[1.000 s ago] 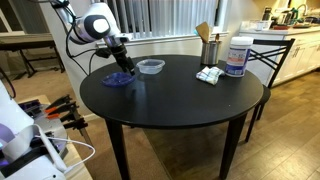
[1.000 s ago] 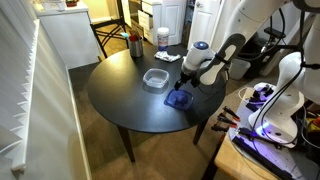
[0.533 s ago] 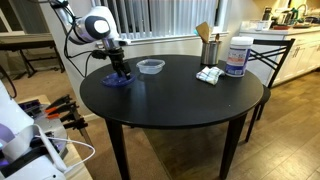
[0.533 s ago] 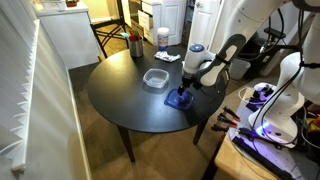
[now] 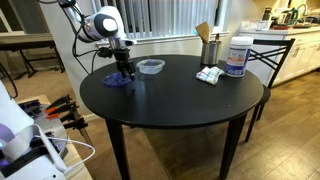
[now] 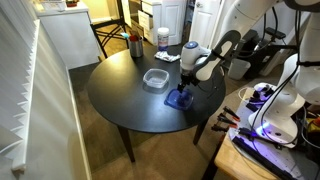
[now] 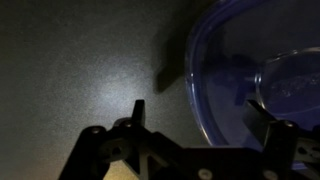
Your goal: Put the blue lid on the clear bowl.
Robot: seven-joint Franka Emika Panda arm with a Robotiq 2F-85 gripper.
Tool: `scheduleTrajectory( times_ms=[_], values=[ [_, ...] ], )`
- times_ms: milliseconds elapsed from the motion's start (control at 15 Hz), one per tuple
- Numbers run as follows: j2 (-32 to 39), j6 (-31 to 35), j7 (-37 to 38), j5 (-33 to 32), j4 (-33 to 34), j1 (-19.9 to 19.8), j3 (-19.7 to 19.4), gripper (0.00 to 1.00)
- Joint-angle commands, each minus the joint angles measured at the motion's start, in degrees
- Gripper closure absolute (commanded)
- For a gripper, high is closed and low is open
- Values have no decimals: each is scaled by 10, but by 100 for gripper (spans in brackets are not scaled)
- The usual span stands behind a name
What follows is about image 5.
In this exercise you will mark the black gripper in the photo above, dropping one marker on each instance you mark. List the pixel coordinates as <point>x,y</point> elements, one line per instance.
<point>124,58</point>

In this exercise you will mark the blue plastic lid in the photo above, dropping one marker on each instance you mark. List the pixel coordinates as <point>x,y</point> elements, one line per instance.
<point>113,80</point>

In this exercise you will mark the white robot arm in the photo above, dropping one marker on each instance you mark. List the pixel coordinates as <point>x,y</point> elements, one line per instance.
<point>103,23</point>

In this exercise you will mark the clear plastic bowl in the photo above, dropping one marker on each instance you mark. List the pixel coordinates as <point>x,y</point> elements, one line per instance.
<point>150,66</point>

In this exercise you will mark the round black table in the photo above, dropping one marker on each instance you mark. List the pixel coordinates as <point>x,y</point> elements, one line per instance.
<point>173,96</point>

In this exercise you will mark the black orange bar clamp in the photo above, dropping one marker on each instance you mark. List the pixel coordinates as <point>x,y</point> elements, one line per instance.
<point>63,107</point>
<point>76,124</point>
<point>59,100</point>
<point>65,116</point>

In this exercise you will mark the blue utensil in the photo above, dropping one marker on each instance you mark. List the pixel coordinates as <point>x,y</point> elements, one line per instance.
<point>194,32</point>

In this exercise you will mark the white crumpled packet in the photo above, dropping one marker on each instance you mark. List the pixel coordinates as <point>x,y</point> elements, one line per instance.
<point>210,75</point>

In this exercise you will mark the metal utensil cup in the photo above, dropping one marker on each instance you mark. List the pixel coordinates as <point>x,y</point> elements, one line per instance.
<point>210,53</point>

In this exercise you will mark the wooden spatula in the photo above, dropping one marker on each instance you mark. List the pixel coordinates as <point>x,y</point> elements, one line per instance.
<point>204,31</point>

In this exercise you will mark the purple black control box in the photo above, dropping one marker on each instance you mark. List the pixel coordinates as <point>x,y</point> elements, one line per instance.
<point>30,106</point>

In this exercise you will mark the black folding stand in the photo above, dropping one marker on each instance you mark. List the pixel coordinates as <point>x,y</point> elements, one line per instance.
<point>26,45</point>

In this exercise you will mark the white robot device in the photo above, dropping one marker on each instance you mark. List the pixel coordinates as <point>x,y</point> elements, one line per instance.
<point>78,168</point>

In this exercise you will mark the white wipes canister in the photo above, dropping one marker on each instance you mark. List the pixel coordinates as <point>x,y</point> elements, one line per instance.
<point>237,56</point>

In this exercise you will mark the clear plastic container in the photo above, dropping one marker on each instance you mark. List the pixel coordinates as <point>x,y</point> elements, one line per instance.
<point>263,25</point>

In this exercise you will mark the black metal chair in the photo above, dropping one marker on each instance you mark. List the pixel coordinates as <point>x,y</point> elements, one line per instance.
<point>273,56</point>

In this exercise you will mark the black bottle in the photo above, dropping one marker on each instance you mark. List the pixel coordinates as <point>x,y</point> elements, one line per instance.
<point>266,13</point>

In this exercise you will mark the red plate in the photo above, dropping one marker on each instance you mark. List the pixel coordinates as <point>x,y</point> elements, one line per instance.
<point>281,27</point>

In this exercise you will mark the white kitchen counter cabinet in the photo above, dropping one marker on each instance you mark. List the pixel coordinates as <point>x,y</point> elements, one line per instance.
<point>301,53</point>

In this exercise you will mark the metal kitchen faucet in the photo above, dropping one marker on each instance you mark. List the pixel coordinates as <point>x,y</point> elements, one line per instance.
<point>301,7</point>

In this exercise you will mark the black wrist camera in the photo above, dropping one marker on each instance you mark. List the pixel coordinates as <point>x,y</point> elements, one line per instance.
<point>105,52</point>

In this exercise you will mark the grey metal base plate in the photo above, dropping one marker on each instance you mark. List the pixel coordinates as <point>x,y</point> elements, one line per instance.
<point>53,125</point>

